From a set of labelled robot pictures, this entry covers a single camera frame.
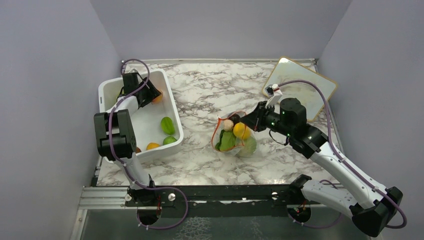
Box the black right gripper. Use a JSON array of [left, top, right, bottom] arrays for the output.
[[240, 101, 294, 138]]

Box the yellow bell pepper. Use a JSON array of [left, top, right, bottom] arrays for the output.
[[232, 122, 251, 141]]

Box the dark brown avocado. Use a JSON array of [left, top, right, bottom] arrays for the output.
[[228, 113, 241, 126]]

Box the clear zip bag orange zipper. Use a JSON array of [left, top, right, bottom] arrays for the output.
[[210, 111, 258, 158]]

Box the garlic bulb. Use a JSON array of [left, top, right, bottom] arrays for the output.
[[222, 119, 234, 132]]

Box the green cabbage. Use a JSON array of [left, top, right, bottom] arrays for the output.
[[236, 136, 257, 158]]

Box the orange peach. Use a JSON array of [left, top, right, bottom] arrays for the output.
[[152, 90, 164, 104]]

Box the green leafy vegetable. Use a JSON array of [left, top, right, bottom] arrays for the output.
[[214, 130, 237, 152]]

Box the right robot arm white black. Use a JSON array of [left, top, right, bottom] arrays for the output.
[[239, 98, 403, 238]]

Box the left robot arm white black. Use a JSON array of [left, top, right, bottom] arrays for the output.
[[93, 72, 161, 206]]

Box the white plastic bin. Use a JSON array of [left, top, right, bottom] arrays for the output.
[[98, 68, 185, 165]]

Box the small orange fruit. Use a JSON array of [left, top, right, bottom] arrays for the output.
[[145, 142, 161, 151]]

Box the green lime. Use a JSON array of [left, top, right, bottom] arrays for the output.
[[162, 136, 177, 146]]

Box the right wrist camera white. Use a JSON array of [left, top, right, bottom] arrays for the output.
[[265, 84, 283, 108]]

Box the whiteboard with wooden frame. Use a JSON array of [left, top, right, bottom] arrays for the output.
[[261, 56, 338, 122]]

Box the black mounting rail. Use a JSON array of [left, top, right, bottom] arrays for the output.
[[124, 174, 312, 219]]

